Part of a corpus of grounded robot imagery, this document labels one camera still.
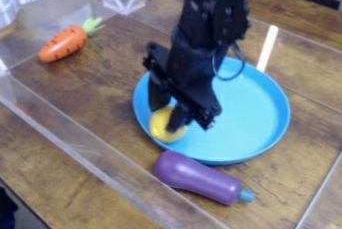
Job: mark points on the yellow toy lemon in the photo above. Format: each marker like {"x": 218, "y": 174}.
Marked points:
{"x": 158, "y": 126}

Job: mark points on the clear acrylic enclosure wall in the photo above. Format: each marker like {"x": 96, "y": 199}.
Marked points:
{"x": 77, "y": 157}

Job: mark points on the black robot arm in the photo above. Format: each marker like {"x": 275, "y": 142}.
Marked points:
{"x": 213, "y": 25}

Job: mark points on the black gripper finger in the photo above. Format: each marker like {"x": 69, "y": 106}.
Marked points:
{"x": 184, "y": 115}
{"x": 160, "y": 94}

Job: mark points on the blue round tray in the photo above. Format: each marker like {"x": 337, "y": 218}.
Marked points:
{"x": 252, "y": 124}

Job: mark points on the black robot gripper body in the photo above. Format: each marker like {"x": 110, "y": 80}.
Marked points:
{"x": 189, "y": 68}

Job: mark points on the orange toy carrot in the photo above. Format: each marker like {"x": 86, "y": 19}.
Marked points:
{"x": 69, "y": 40}

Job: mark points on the purple toy eggplant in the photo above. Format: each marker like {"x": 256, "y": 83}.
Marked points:
{"x": 182, "y": 173}

